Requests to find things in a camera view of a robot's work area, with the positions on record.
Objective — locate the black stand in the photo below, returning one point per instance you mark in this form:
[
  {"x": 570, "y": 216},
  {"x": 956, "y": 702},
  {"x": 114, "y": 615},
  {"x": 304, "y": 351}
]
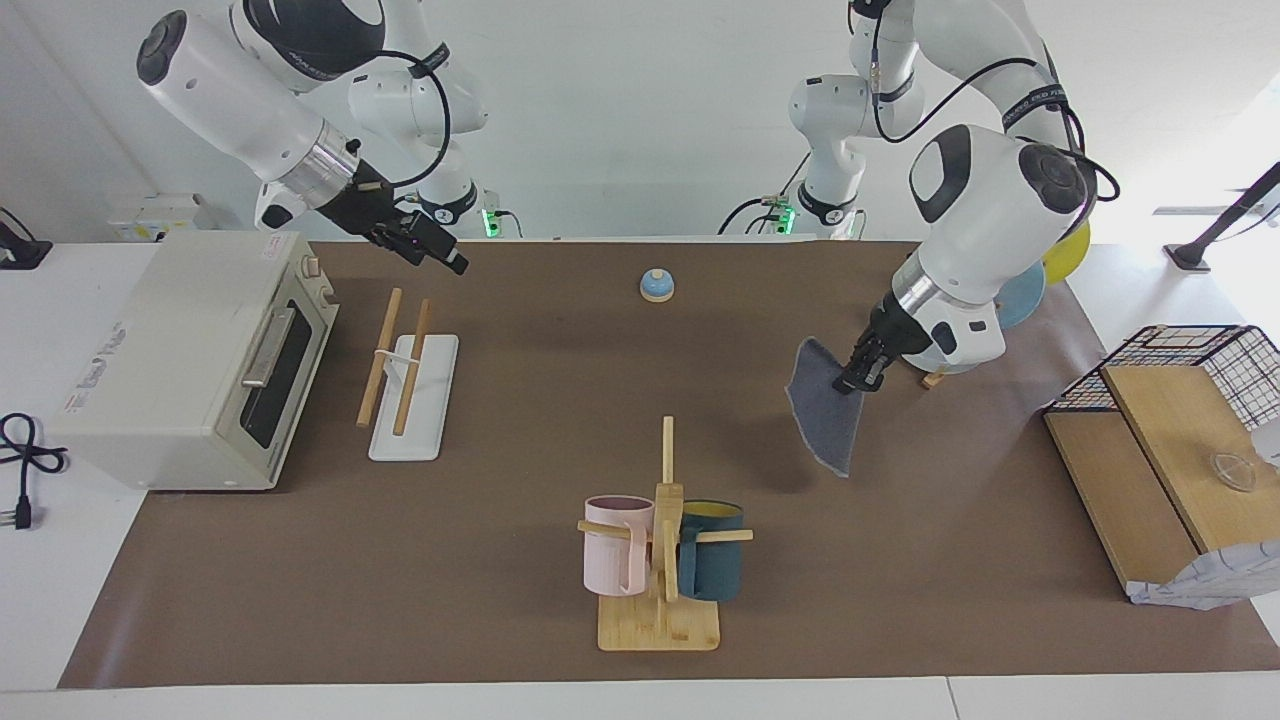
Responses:
[{"x": 1215, "y": 235}]

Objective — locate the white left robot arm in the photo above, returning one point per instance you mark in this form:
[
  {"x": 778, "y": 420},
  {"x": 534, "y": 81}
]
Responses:
[{"x": 990, "y": 200}]

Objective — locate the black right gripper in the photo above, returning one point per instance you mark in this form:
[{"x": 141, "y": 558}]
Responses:
[{"x": 375, "y": 210}]

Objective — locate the wooden mug tree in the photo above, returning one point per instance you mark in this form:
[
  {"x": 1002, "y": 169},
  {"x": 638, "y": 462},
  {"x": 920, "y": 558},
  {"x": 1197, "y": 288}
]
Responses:
[{"x": 660, "y": 625}]

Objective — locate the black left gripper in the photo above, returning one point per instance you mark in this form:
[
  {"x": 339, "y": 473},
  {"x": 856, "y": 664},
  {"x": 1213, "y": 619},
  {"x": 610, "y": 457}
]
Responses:
[{"x": 882, "y": 335}]

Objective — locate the white towel rack wooden bars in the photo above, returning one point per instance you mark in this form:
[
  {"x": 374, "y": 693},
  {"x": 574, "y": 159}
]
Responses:
[{"x": 425, "y": 400}]

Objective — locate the dark teal mug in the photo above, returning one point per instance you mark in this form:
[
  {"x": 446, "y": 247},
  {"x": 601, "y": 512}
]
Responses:
[{"x": 712, "y": 570}]

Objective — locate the light blue plate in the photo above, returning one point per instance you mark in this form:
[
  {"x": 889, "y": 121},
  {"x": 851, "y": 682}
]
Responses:
[{"x": 1025, "y": 295}]

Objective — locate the grey plate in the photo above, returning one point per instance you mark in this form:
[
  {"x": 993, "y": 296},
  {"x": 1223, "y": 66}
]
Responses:
[{"x": 950, "y": 370}]

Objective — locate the purple and grey towel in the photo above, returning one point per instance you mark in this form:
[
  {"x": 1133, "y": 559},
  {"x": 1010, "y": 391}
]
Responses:
[{"x": 830, "y": 420}]

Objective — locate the beige toaster oven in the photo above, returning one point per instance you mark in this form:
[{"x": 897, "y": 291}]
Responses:
[{"x": 160, "y": 370}]

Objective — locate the blue call bell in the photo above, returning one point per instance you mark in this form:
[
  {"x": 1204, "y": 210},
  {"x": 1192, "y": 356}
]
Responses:
[{"x": 657, "y": 288}]

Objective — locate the wooden plate rack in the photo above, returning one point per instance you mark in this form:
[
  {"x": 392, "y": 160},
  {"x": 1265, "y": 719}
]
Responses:
[{"x": 935, "y": 380}]

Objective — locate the clear glass lid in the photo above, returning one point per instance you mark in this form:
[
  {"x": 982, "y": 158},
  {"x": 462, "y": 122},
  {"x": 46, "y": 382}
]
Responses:
[{"x": 1232, "y": 470}]

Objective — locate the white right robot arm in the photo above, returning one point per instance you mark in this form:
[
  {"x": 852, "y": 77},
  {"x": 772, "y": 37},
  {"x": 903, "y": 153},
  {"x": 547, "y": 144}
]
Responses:
[{"x": 250, "y": 100}]

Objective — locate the yellow plate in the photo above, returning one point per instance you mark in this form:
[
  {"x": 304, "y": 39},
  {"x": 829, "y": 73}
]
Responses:
[{"x": 1068, "y": 255}]

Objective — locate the pink mug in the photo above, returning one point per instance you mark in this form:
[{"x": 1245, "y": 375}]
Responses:
[{"x": 605, "y": 565}]

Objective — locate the white power strip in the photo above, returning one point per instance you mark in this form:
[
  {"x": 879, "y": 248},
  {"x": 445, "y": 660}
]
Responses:
[{"x": 160, "y": 215}]

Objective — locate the wooden box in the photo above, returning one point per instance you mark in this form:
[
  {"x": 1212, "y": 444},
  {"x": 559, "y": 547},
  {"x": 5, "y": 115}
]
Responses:
[{"x": 1170, "y": 440}]

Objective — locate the brown table mat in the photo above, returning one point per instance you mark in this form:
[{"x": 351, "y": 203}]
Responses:
[{"x": 500, "y": 560}]

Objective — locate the black clamp mount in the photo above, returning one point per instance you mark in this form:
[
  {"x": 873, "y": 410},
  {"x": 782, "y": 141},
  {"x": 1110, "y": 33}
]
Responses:
[{"x": 20, "y": 255}]

